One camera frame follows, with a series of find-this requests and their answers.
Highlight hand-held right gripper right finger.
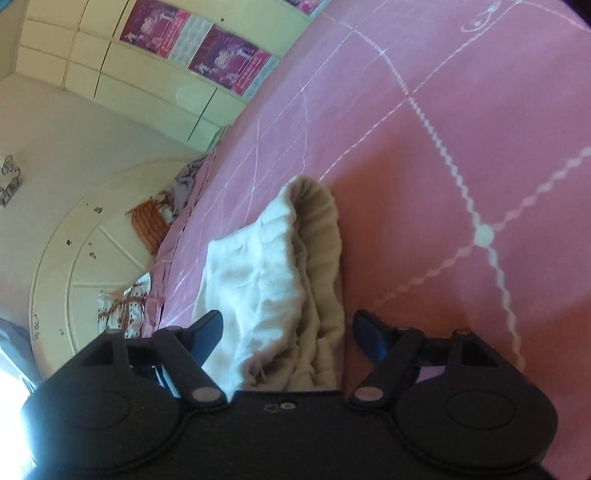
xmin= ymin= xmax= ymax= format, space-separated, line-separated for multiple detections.
xmin=348 ymin=310 xmax=502 ymax=411

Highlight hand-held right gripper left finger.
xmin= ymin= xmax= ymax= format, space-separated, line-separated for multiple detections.
xmin=78 ymin=310 xmax=227 ymax=411

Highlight white pants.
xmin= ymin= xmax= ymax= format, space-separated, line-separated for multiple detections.
xmin=193 ymin=175 xmax=346 ymax=393

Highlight white floral pillow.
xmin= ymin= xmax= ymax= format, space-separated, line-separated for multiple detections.
xmin=96 ymin=271 xmax=163 ymax=340

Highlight orange woven cloth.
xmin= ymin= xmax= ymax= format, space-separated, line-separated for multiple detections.
xmin=126 ymin=198 xmax=172 ymax=256

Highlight purple patterned cloth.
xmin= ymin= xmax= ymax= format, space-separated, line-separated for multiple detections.
xmin=172 ymin=154 xmax=219 ymax=209

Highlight white round headboard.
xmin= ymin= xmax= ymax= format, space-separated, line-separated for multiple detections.
xmin=29 ymin=161 xmax=197 ymax=367

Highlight pink checked bed sheet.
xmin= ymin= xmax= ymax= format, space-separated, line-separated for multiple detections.
xmin=139 ymin=0 xmax=591 ymax=480

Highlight cream glossy wardrobe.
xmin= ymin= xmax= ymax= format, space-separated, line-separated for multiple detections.
xmin=14 ymin=0 xmax=324 ymax=154

